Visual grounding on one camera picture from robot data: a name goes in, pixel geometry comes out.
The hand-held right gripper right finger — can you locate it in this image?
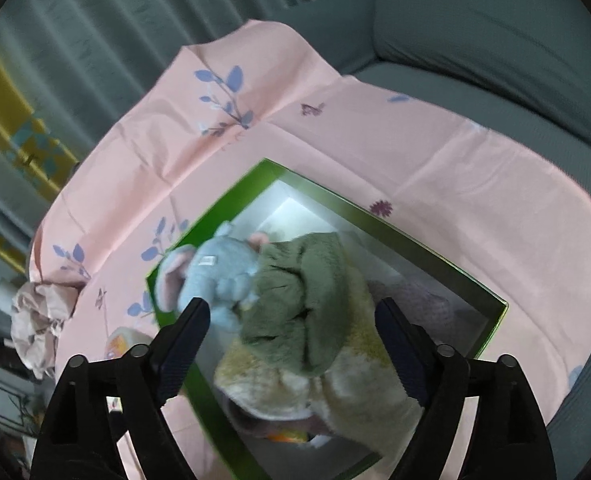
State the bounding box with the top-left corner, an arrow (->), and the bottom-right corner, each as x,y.
374,297 -> 559,480

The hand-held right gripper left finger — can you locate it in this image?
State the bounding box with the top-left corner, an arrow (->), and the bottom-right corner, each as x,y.
30,297 -> 211,480

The green and cream plush toy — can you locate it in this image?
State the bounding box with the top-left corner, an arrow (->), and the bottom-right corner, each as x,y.
214,280 -> 426,461

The grey elephant plush toy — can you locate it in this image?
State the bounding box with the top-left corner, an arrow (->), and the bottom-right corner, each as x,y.
156,221 -> 271,331

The green fluffy towel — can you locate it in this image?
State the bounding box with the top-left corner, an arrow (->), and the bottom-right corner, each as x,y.
238,232 -> 376,378

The green cardboard box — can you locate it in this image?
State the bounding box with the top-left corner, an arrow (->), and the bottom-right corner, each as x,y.
146,158 -> 509,480

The white toy with orange label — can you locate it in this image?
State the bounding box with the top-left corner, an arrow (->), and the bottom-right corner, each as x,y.
104,326 -> 141,361

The crumpled grey-pink cloth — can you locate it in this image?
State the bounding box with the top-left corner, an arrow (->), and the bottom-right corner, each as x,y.
10,280 -> 81,380

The pink floral cloth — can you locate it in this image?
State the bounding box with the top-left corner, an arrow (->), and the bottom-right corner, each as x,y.
28,20 -> 591,480

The teal and yellow curtain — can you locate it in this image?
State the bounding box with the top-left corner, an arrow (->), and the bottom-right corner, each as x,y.
0,0 -> 326,436

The teal sofa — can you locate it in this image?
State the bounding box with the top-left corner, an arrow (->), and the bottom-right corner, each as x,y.
276,0 -> 591,480

